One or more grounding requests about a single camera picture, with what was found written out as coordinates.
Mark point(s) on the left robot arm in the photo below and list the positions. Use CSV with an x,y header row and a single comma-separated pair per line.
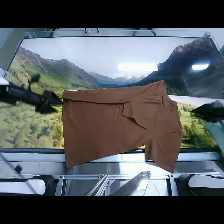
x,y
30,95

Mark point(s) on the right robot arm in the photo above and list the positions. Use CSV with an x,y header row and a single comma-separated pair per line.
x,y
210,111

